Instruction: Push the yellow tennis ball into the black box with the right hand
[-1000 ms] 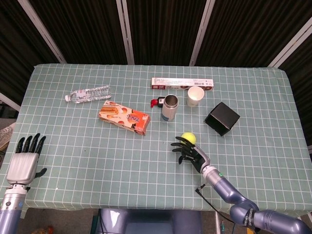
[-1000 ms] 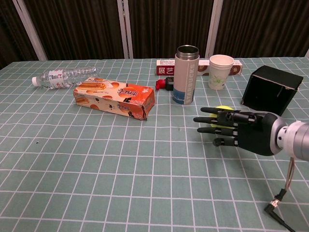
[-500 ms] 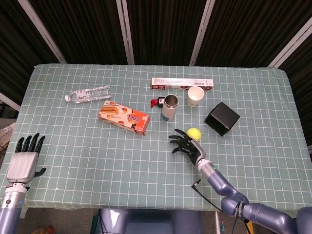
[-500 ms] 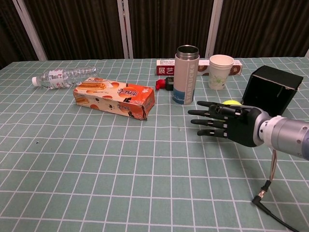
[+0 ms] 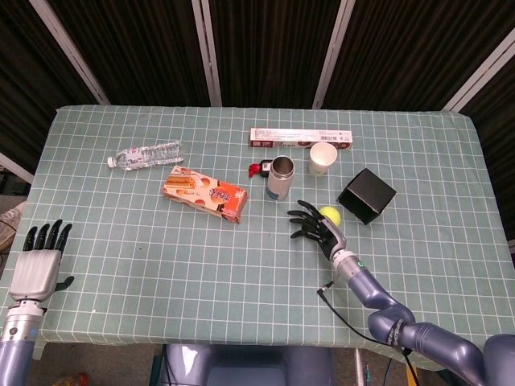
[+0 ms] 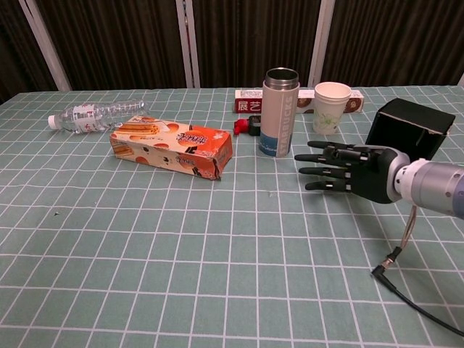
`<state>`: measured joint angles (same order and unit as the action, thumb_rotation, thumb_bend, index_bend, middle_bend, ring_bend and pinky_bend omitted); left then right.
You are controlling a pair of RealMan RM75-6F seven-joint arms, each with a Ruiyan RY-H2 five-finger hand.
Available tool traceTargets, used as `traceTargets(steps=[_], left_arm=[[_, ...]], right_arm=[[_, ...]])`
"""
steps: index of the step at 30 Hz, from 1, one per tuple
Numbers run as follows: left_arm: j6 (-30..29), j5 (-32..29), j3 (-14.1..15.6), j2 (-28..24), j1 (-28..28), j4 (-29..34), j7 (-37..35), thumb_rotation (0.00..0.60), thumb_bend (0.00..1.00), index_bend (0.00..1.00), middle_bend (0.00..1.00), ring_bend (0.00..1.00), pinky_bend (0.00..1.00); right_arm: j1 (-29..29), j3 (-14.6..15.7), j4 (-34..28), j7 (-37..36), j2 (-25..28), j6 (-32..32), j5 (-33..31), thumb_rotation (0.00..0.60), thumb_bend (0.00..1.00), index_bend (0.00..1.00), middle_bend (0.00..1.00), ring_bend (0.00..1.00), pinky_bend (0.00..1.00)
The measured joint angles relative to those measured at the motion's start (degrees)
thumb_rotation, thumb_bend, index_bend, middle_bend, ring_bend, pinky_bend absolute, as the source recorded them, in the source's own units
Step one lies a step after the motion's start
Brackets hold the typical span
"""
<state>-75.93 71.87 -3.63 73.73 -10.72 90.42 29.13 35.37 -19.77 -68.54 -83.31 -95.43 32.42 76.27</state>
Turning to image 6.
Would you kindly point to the right robot hand, black fingers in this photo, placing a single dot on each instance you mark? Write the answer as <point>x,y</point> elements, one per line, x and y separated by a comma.
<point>369,172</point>

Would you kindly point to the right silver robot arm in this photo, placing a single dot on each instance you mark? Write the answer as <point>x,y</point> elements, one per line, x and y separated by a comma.
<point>435,188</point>

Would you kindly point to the black cardboard box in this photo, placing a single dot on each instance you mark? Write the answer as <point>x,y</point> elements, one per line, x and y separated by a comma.
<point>409,127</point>

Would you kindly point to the long red white box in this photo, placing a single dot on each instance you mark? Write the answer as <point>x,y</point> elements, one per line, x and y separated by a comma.
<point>250,103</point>

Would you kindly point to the orange biscuit box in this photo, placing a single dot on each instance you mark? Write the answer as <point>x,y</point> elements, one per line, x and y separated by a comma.
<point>174,146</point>

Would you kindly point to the white paper cup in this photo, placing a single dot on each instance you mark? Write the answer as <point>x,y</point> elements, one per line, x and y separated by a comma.
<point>329,108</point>

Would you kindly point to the white steel thermos cup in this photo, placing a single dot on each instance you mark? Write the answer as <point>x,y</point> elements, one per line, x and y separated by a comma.
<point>281,116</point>

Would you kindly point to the small red black clip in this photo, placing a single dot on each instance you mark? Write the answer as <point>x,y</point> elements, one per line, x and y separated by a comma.
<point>246,126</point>

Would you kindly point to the green checked tablecloth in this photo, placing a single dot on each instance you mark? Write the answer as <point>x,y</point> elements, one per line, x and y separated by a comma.
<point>181,235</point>

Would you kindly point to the clear plastic water bottle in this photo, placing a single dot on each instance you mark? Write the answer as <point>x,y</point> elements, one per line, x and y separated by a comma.
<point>96,116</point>

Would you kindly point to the dark corrugated curtain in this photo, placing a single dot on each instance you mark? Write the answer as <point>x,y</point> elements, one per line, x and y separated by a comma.
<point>123,40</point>

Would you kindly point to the white frame post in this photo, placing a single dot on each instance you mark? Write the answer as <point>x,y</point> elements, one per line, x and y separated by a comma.
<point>45,43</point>
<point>187,43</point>
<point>461,79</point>
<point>320,43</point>

